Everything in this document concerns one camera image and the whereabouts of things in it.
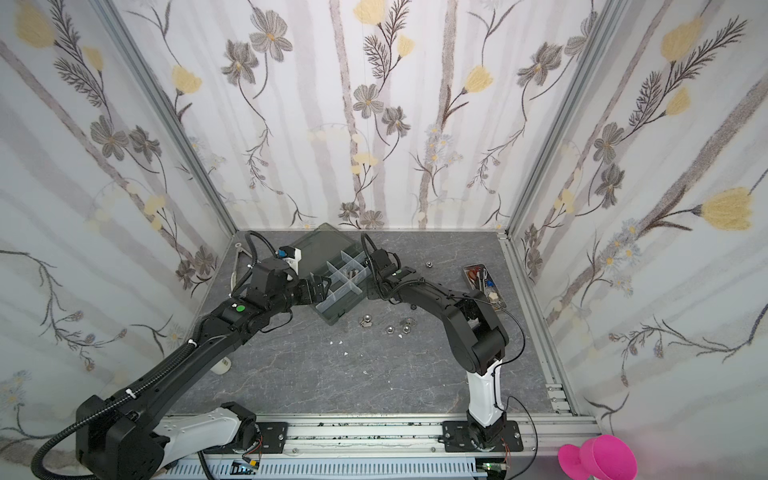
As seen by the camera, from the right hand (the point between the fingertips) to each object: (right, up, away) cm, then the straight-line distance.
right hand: (369, 277), depth 93 cm
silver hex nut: (+21, +4, +17) cm, 28 cm away
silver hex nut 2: (+7, -17, 0) cm, 18 cm away
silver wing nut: (-1, -14, 0) cm, 14 cm away
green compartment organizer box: (-18, +8, +22) cm, 30 cm away
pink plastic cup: (+49, -34, -35) cm, 69 cm away
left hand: (-14, +2, -15) cm, 20 cm away
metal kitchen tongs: (-48, -2, +9) cm, 49 cm away
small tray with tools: (+39, -1, +11) cm, 40 cm away
